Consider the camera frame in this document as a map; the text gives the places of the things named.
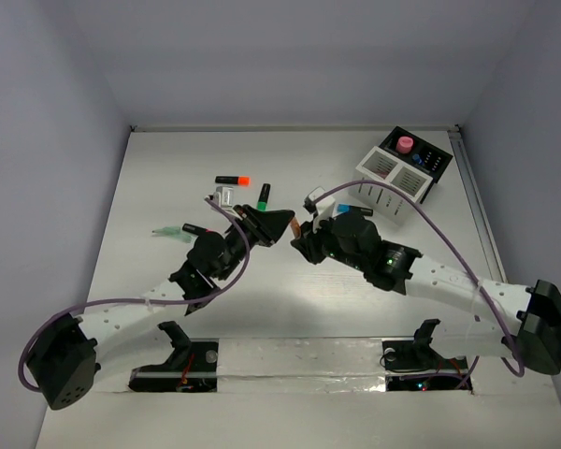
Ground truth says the pink highlighter black body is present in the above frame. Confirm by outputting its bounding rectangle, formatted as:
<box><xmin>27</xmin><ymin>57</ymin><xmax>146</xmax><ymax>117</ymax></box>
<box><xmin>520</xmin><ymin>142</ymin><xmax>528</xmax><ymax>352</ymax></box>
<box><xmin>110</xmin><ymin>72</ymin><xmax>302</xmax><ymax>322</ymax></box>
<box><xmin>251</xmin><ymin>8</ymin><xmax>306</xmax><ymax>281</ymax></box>
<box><xmin>181</xmin><ymin>223</ymin><xmax>209</xmax><ymax>237</ymax></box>

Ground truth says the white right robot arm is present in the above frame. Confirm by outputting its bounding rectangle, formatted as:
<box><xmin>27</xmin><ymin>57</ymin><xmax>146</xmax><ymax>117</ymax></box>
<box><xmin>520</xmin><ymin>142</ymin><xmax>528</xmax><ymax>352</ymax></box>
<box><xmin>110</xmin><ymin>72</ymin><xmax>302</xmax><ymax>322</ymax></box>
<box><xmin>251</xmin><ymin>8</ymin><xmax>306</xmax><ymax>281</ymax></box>
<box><xmin>291</xmin><ymin>212</ymin><xmax>561</xmax><ymax>375</ymax></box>

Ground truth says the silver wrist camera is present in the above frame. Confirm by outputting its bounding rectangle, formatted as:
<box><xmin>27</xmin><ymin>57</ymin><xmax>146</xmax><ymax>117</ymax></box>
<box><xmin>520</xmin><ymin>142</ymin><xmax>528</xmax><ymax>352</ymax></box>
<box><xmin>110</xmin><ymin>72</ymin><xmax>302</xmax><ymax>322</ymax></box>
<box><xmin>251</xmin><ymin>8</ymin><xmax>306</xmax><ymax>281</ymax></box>
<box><xmin>304</xmin><ymin>187</ymin><xmax>336</xmax><ymax>232</ymax></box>
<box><xmin>213</xmin><ymin>185</ymin><xmax>235</xmax><ymax>210</ymax></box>

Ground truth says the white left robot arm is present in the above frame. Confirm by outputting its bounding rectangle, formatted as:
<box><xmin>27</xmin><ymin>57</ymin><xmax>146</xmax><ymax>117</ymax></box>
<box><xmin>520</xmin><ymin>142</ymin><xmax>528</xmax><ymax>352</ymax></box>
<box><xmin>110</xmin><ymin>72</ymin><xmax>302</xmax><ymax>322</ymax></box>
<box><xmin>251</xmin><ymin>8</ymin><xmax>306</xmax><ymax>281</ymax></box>
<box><xmin>18</xmin><ymin>205</ymin><xmax>295</xmax><ymax>411</ymax></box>

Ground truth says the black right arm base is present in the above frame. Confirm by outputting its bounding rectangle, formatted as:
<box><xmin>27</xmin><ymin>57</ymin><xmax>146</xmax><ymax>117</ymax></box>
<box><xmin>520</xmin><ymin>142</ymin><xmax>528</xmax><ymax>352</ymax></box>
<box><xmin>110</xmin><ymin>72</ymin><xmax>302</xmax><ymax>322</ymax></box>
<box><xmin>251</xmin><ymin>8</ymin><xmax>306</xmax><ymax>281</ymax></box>
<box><xmin>380</xmin><ymin>319</ymin><xmax>468</xmax><ymax>374</ymax></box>

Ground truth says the orange highlighter black body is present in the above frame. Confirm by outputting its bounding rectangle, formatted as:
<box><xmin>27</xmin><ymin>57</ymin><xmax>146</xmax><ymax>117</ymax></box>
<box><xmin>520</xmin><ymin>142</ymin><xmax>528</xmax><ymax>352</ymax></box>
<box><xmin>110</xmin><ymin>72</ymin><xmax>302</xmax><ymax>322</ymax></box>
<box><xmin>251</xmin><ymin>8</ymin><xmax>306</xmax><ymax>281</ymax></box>
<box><xmin>214</xmin><ymin>176</ymin><xmax>251</xmax><ymax>186</ymax></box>

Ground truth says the green folding marker pen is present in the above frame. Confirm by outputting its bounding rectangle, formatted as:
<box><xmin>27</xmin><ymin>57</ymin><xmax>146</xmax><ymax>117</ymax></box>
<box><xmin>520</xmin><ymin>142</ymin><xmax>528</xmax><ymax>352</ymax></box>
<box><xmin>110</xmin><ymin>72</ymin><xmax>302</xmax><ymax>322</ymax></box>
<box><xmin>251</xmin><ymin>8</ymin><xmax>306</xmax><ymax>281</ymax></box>
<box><xmin>151</xmin><ymin>226</ymin><xmax>193</xmax><ymax>243</ymax></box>

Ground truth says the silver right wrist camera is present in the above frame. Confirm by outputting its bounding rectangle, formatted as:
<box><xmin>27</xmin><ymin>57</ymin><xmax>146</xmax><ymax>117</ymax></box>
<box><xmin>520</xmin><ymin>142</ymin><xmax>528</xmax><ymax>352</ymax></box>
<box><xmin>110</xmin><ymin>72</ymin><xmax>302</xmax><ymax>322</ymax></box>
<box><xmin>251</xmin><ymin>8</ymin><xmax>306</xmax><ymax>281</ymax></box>
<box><xmin>304</xmin><ymin>187</ymin><xmax>336</xmax><ymax>232</ymax></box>

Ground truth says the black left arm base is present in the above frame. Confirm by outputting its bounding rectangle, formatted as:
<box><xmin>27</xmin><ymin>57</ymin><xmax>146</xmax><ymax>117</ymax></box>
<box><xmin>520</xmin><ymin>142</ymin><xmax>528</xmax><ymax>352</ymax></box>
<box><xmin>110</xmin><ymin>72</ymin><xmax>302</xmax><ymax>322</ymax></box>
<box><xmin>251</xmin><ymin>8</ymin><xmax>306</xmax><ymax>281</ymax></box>
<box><xmin>128</xmin><ymin>321</ymin><xmax>219</xmax><ymax>393</ymax></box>

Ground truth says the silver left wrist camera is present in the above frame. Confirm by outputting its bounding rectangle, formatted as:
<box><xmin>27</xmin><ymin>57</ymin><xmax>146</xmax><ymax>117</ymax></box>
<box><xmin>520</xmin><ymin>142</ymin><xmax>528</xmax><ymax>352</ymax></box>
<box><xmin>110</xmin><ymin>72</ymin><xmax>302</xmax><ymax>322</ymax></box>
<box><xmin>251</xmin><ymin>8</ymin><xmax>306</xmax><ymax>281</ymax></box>
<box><xmin>213</xmin><ymin>185</ymin><xmax>235</xmax><ymax>210</ymax></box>

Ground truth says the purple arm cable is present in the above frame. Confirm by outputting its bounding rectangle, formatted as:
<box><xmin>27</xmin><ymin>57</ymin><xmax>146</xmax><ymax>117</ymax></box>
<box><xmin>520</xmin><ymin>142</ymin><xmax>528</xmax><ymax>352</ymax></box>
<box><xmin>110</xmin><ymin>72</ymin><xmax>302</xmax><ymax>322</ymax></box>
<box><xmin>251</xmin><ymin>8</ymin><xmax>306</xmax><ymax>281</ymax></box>
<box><xmin>308</xmin><ymin>180</ymin><xmax>527</xmax><ymax>390</ymax></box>
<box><xmin>17</xmin><ymin>198</ymin><xmax>252</xmax><ymax>392</ymax></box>

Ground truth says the black slotted organizer box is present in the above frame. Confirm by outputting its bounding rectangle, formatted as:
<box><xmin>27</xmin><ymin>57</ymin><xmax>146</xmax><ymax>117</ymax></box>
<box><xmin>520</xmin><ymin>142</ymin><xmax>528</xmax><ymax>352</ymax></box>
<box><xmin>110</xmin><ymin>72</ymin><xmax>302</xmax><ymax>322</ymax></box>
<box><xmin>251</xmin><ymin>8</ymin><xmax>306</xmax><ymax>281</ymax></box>
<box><xmin>380</xmin><ymin>126</ymin><xmax>453</xmax><ymax>203</ymax></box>

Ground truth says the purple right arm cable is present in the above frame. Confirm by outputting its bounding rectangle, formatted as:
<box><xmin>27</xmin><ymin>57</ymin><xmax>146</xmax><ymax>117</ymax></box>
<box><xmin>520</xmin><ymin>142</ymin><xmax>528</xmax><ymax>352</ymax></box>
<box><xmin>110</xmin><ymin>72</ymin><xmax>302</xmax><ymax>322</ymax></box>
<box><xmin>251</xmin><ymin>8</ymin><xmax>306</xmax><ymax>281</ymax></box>
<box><xmin>308</xmin><ymin>180</ymin><xmax>527</xmax><ymax>390</ymax></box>

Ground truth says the blue highlighter black body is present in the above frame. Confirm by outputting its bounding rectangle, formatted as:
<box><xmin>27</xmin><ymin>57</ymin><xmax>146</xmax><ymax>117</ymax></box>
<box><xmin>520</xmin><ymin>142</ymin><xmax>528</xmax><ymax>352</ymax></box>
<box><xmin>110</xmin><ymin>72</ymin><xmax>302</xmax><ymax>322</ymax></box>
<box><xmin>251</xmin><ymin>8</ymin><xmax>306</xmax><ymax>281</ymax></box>
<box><xmin>337</xmin><ymin>204</ymin><xmax>374</xmax><ymax>217</ymax></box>

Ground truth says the green highlighter black body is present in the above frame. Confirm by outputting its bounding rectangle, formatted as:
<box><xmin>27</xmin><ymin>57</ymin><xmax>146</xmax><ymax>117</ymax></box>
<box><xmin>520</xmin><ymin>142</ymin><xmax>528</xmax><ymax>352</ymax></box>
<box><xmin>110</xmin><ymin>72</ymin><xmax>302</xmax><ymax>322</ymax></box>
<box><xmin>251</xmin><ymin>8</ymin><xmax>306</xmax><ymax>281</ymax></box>
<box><xmin>256</xmin><ymin>183</ymin><xmax>271</xmax><ymax>211</ymax></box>

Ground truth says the orange folding marker pen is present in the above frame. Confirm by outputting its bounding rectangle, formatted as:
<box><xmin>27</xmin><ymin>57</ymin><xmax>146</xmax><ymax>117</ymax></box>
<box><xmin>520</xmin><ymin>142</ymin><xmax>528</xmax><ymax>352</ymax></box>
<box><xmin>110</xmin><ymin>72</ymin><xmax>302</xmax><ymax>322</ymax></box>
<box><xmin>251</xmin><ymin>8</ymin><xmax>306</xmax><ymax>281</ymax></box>
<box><xmin>290</xmin><ymin>217</ymin><xmax>301</xmax><ymax>239</ymax></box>

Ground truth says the white slotted organizer box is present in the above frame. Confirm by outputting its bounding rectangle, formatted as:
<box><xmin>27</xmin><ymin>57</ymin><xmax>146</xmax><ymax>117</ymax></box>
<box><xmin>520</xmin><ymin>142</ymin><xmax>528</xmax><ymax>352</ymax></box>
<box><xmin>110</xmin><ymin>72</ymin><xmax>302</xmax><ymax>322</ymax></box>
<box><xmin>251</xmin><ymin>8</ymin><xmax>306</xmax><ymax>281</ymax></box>
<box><xmin>348</xmin><ymin>146</ymin><xmax>432</xmax><ymax>226</ymax></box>

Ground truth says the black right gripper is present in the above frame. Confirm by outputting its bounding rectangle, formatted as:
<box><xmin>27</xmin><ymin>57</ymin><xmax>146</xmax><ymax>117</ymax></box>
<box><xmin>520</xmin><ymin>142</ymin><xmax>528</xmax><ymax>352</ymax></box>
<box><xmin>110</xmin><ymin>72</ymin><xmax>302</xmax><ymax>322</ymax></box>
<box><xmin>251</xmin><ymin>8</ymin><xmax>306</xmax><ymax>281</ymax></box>
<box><xmin>289</xmin><ymin>210</ymin><xmax>367</xmax><ymax>271</ymax></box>

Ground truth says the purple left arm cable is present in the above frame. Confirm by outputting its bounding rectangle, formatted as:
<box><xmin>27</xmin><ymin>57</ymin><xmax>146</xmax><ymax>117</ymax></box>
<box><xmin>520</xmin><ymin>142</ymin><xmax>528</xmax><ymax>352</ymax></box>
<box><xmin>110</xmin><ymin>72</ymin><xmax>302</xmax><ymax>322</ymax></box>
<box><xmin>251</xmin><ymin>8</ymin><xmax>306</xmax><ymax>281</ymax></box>
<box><xmin>17</xmin><ymin>198</ymin><xmax>252</xmax><ymax>392</ymax></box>

